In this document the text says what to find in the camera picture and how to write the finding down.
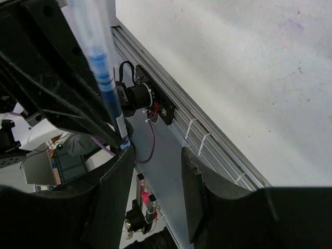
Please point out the aluminium rail frame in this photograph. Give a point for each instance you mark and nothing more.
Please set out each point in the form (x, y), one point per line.
(198, 131)

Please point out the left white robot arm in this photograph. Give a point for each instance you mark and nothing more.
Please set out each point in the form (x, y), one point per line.
(29, 130)

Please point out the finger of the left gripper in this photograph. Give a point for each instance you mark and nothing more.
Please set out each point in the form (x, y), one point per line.
(44, 69)

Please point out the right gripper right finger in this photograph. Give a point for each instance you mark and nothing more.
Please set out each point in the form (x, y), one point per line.
(221, 214)

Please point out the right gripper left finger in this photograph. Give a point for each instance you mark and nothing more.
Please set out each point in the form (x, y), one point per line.
(87, 212)

